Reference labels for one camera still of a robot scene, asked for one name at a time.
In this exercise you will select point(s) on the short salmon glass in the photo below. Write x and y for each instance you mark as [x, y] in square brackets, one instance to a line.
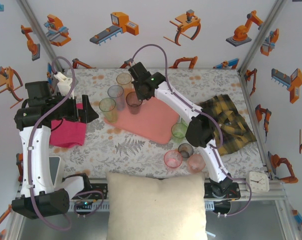
[194, 163]

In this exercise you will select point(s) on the short pink glass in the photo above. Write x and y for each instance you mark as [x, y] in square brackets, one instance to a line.
[173, 158]

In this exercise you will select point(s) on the aluminium frame rail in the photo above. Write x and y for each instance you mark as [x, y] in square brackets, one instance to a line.
[276, 193]
[247, 95]

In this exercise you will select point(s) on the short wide green glass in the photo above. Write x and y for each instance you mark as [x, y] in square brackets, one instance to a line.
[178, 132]

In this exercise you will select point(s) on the tall dark grey glass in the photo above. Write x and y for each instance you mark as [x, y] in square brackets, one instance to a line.
[133, 107]

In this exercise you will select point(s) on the aluminium frame leg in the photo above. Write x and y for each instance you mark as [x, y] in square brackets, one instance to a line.
[289, 225]
[13, 228]

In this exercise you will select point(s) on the pink plastic tray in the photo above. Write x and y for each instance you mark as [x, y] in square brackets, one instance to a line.
[151, 120]

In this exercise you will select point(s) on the cream cushion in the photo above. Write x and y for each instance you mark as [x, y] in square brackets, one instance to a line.
[156, 207]

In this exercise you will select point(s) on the floral tablecloth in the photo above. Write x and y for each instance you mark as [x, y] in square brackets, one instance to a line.
[138, 166]

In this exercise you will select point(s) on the white square clock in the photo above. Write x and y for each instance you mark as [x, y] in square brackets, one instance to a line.
[257, 181]

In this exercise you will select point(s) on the tall orange glass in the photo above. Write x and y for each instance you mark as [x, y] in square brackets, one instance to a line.
[124, 79]

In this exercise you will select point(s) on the tall blue glass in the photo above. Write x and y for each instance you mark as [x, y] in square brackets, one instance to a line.
[115, 92]

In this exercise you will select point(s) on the tall green glass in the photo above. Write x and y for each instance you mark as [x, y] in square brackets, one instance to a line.
[107, 106]

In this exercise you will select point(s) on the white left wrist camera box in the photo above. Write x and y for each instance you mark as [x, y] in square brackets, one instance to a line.
[63, 85]

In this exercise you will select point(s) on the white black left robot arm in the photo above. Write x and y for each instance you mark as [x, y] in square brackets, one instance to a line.
[42, 162]

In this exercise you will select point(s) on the small circuit board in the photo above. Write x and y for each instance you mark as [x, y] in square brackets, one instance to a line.
[84, 203]

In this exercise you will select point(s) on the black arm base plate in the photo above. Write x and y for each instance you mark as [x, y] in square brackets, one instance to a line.
[208, 193]
[101, 191]

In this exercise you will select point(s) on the aluminium frame post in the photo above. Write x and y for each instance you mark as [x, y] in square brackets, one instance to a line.
[262, 35]
[41, 35]

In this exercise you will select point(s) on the short dark grey glass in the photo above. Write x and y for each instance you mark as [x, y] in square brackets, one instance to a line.
[185, 150]

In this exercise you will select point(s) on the magenta cloth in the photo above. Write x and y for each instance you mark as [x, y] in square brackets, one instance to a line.
[68, 135]

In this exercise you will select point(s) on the yellow black plaid cloth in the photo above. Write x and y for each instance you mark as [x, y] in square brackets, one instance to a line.
[238, 125]

